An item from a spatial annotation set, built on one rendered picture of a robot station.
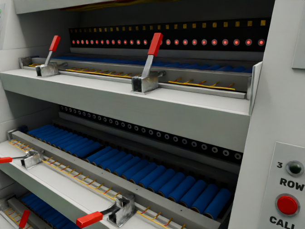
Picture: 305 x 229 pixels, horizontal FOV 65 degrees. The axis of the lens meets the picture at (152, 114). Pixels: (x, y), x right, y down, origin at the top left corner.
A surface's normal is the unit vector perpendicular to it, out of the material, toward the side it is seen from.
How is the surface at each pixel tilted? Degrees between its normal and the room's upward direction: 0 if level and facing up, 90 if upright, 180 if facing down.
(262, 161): 90
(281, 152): 90
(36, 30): 90
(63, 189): 23
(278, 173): 90
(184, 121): 112
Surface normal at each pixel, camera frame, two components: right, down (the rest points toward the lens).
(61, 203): -0.61, 0.30
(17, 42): 0.79, 0.18
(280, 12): -0.58, -0.07
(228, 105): -0.05, -0.94
